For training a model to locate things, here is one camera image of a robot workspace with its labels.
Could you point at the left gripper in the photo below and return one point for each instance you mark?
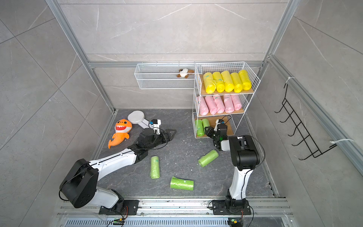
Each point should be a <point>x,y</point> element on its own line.
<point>168,138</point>

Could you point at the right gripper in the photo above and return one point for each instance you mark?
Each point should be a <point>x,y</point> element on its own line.
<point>209,133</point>

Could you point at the green roll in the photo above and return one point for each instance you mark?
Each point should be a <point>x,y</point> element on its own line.
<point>199,128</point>
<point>208,158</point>
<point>154,167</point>
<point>182,184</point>
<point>205,123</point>

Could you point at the pink roll top angled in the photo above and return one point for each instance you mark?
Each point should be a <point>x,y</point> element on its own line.
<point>211,105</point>

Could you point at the yellow roll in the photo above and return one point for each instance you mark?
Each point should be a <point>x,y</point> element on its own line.
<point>209,83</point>
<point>229,85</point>
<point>220,86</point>
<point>244,77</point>

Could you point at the yellow roll horizontal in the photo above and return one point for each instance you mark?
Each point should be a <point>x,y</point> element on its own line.
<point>238,86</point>

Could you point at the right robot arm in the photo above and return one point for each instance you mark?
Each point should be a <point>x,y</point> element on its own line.
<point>245,158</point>

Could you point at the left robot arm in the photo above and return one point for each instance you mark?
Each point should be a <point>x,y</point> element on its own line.
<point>79,187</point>

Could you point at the white folding stand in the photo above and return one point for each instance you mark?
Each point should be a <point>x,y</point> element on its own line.
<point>138,117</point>

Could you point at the orange shark plush toy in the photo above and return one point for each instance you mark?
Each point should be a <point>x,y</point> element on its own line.
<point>122,129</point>

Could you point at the green roll bottom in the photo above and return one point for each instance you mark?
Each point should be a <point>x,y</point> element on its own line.
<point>182,184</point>

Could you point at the brown white plush puppy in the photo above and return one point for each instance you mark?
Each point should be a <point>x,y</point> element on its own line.
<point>185,73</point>

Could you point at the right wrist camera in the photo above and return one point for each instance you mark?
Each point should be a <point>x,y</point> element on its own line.
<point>218,122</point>

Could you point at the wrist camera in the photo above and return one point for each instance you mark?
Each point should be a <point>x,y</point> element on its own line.
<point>218,122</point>
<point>155,125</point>

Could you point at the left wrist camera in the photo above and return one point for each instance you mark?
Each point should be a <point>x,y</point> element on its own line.
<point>155,125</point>

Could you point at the white three-tier wire shelf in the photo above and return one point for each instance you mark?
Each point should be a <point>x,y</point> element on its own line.
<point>222,94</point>

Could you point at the white wall wire basket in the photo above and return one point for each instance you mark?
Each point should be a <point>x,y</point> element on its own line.
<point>163,75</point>

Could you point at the black wall hook rack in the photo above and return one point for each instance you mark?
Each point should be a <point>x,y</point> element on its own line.
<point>300,129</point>

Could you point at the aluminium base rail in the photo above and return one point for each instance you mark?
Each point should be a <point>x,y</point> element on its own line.
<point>179,212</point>

